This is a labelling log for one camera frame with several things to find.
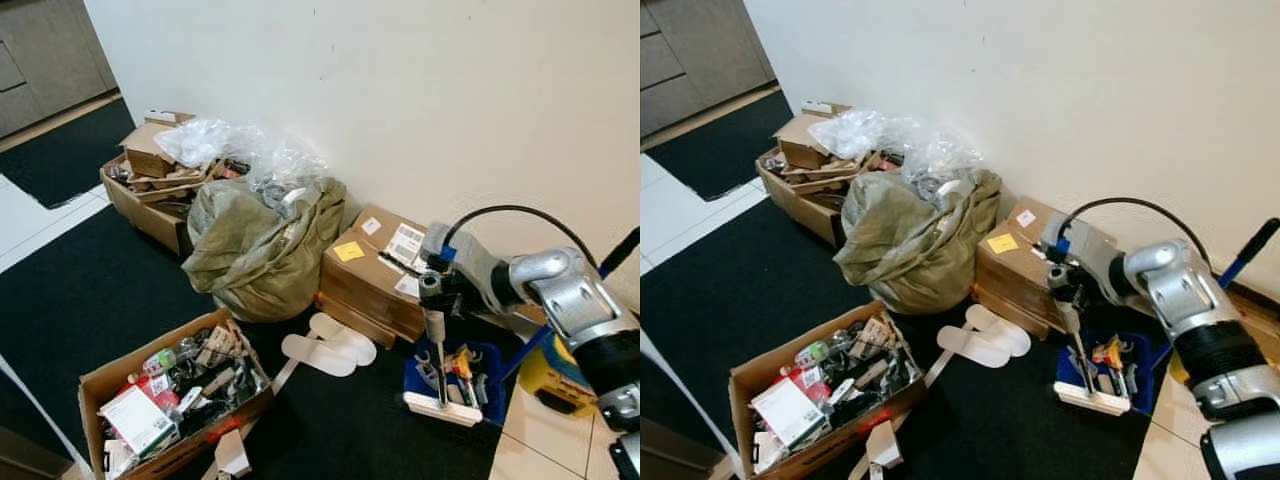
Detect small closed cardboard box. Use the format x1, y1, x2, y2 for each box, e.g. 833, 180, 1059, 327
122, 120, 186, 179
775, 112, 836, 169

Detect long white strip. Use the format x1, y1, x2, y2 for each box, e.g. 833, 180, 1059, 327
640, 328, 749, 480
0, 350, 86, 480

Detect olive woven sack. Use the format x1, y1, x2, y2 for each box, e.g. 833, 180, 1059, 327
835, 168, 1003, 316
182, 178, 348, 323

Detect large open cardboard box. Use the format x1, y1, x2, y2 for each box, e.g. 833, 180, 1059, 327
100, 150, 251, 256
755, 140, 901, 249

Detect white box with green edge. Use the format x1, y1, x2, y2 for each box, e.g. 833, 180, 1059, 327
98, 385, 179, 459
750, 377, 829, 451

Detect sealed cardboard box with labels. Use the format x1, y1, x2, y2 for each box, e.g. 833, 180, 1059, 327
320, 205, 471, 341
975, 195, 1121, 331

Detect grey kitchen cabinets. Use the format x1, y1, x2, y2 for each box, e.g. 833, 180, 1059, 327
0, 0, 119, 141
640, 0, 776, 136

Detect blue long-handled dustpan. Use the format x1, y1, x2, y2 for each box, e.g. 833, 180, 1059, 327
1055, 218, 1280, 416
403, 228, 641, 426

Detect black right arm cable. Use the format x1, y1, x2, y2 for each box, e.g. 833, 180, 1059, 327
440, 204, 601, 271
1058, 196, 1216, 266

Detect flat cardboard box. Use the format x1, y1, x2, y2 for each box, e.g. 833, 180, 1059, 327
972, 283, 1066, 339
315, 290, 426, 349

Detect small black floor mat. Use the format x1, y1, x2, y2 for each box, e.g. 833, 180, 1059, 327
645, 92, 796, 201
0, 98, 136, 209

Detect open cardboard box of clutter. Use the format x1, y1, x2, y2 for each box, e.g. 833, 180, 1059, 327
78, 308, 276, 480
730, 300, 926, 480

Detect red printed package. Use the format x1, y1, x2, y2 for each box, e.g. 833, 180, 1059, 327
785, 365, 836, 401
130, 372, 186, 411

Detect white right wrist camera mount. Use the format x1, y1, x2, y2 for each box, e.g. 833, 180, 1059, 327
420, 222, 501, 301
1040, 212, 1126, 296

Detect steel fridge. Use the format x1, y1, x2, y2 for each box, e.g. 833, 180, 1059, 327
640, 415, 716, 480
0, 425, 71, 480

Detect clear plastic bag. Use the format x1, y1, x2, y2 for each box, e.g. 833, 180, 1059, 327
808, 108, 983, 196
155, 115, 329, 206

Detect small tan cardboard piece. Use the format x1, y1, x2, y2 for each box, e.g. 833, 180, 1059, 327
205, 428, 253, 480
863, 420, 906, 471

